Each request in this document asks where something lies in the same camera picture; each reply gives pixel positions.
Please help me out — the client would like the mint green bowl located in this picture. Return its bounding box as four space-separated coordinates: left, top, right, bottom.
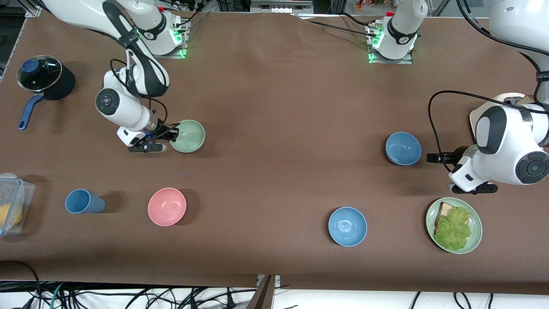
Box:
169 120 206 154

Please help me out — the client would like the blue bowl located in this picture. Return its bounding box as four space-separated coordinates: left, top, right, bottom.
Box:
385 132 422 166
328 207 368 247

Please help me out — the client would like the pink bowl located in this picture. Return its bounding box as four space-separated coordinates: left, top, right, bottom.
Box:
148 188 187 227

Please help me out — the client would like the bread slice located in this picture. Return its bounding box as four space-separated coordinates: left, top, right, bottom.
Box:
435 202 456 234

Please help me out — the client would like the pale green plate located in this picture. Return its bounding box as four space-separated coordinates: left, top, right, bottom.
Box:
425 197 483 254

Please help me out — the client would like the green lettuce leaf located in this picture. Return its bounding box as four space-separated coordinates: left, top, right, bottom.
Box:
434 206 472 251

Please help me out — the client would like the beige plate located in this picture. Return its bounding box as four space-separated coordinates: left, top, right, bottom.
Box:
469 93 537 144

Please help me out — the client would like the blue ribbed plastic cup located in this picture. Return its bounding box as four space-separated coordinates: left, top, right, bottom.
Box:
65 189 106 214

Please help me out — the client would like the glass pot lid blue knob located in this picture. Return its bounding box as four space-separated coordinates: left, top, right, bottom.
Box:
16 55 63 92

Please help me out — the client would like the clear plastic container blue lid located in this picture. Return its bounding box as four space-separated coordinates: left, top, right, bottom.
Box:
0 173 36 237

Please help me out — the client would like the yellow food item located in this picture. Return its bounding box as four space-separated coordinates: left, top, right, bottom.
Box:
0 203 23 227

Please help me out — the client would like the grey background device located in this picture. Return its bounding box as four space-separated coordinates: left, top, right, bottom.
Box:
250 0 314 14

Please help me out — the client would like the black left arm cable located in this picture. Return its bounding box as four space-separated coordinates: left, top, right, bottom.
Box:
428 90 549 173

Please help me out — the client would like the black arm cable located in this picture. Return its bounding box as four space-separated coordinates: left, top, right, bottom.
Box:
110 47 169 126
428 90 549 173

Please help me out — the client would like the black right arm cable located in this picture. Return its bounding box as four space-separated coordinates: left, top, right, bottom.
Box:
110 47 169 126

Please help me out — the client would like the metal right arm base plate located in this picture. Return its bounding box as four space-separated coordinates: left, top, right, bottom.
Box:
142 46 187 60

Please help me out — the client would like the black pot with blue handle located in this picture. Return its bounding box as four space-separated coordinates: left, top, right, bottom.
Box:
17 64 76 130

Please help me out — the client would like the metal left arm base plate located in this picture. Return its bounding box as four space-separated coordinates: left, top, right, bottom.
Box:
368 51 414 65

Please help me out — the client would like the black cable across table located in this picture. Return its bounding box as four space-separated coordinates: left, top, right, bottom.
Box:
292 12 382 39

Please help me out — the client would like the aluminium frame profile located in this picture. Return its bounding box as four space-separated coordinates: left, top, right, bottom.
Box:
24 0 44 18

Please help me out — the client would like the teal floor cable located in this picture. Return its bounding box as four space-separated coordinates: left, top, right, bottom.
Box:
48 282 66 309

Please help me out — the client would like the metal table leg bracket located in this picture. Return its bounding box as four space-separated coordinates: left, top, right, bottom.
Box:
246 274 282 309

